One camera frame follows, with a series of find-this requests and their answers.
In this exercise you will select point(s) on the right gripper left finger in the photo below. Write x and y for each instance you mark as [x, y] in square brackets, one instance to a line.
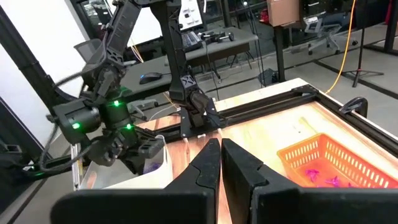
[140, 207]

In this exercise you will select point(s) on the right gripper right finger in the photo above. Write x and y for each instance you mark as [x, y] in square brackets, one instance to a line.
[311, 207]

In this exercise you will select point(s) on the purple plastic spider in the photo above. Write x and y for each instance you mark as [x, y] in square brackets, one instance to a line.
[311, 174]
[333, 181]

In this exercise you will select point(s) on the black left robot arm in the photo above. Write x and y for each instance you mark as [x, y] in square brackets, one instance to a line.
[174, 62]

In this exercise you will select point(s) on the clear plastic bin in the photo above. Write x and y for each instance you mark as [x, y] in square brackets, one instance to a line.
[155, 180]

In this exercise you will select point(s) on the red plastic mesh basket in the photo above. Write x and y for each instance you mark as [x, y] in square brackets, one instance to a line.
[342, 155]

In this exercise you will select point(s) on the black computer mouse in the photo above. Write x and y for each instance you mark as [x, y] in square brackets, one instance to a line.
[150, 77]

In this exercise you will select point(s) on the black diagonal beam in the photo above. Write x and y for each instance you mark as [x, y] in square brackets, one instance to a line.
[28, 62]

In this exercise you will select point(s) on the black keyboard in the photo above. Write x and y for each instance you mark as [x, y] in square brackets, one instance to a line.
[191, 40]

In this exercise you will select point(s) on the black floor bin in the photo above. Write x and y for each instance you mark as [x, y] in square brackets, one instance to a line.
[268, 77]

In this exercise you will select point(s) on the grey side table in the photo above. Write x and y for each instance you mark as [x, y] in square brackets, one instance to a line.
[217, 46]

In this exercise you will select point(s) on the white pegboard panel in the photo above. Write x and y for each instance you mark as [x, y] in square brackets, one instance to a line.
[191, 14]

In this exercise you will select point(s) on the black tripod stand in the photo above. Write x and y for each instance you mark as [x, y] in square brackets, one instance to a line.
[360, 46]

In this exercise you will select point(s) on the white office chair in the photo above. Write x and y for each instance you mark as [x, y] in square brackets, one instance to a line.
[326, 28]

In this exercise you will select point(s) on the brown cardboard box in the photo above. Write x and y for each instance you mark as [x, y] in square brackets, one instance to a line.
[283, 12]

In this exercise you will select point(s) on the silver metal bracket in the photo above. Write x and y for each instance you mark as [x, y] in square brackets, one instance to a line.
[76, 168]

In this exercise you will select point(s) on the black frame hook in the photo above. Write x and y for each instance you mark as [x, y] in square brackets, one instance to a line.
[360, 105]

